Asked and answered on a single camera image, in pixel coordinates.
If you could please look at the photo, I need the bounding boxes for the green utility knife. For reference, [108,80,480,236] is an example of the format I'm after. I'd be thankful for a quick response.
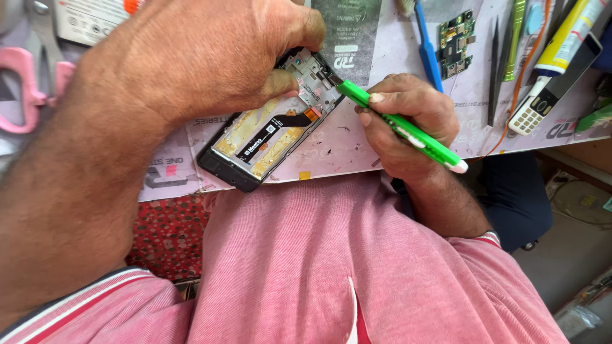
[337,79,469,175]

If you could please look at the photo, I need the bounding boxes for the grey printed battery pouch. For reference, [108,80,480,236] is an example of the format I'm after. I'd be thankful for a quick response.
[311,0,383,88]

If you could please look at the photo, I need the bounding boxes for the green metal screwdriver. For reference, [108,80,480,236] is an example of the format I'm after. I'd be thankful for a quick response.
[502,0,527,82]

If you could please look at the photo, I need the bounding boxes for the pink handled scissors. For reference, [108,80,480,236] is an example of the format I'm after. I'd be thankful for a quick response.
[0,0,77,135]

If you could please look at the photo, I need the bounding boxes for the blue toothbrush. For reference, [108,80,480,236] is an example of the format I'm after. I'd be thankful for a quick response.
[396,0,444,94]

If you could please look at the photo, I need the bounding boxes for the pink printed work mat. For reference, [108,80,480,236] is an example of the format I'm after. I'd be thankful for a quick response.
[139,0,612,203]

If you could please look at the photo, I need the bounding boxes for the green circuit board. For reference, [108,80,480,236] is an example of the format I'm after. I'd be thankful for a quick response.
[437,10,477,81]

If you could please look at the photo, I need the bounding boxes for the person's right hand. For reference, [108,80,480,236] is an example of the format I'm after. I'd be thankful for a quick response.
[355,73,460,185]

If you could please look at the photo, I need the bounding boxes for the green plastic tool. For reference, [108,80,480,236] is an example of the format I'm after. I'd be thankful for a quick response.
[575,103,612,134]

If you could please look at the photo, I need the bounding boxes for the white labelled battery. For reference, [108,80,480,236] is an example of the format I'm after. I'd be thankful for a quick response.
[53,0,145,48]

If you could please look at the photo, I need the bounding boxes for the yellow glue tube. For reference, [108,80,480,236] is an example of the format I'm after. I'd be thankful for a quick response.
[526,0,609,98]

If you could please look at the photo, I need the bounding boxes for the person's left hand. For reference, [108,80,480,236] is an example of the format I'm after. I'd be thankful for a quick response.
[76,0,328,131]

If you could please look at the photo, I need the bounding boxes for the black phone frame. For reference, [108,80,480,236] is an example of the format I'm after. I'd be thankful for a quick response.
[196,46,346,194]

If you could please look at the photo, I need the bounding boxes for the black slab phone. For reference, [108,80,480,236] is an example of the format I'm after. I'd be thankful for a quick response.
[543,32,604,115]

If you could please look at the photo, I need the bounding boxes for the orange cable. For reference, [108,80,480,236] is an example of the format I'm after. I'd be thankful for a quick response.
[471,0,553,161]

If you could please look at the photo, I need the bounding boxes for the pink striped shirt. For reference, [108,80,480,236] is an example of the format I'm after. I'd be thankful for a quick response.
[0,171,570,344]

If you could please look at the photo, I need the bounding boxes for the dark blue trousers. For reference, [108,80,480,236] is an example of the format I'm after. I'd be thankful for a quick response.
[391,152,554,253]

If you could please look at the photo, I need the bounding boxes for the red dotted cloth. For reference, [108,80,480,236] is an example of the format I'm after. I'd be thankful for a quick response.
[126,193,212,283]

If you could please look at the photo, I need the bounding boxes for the black tweezers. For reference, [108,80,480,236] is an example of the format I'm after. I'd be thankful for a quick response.
[487,16,501,128]

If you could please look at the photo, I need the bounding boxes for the clear plastic bag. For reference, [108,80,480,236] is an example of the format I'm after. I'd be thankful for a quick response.
[554,272,612,341]

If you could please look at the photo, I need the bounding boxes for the white keypad phone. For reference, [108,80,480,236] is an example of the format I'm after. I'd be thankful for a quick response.
[507,93,560,137]

